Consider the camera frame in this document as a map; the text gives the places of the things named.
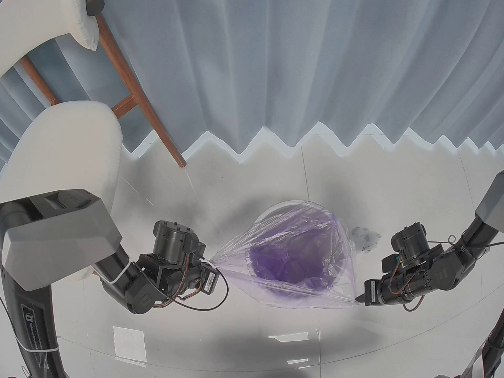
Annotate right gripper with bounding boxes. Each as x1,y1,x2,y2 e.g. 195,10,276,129
354,272,428,307

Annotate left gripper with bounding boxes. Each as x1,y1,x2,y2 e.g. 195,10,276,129
177,261,220,297

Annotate purple plastic bag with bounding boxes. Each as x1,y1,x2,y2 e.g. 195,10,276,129
209,200,361,309

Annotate white trash bin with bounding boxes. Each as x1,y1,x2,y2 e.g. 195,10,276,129
246,199,351,292

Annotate crumpled white paper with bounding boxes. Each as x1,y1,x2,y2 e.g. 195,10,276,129
351,226,383,253

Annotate white cushioned wooden chair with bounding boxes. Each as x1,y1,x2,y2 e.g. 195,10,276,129
0,0,186,290

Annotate pale blue curtain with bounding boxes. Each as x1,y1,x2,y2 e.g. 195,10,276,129
0,0,504,172

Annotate black cable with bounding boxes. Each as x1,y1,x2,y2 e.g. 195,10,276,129
402,233,504,312
182,266,230,312

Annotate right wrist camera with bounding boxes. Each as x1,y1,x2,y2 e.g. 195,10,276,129
380,252,405,278

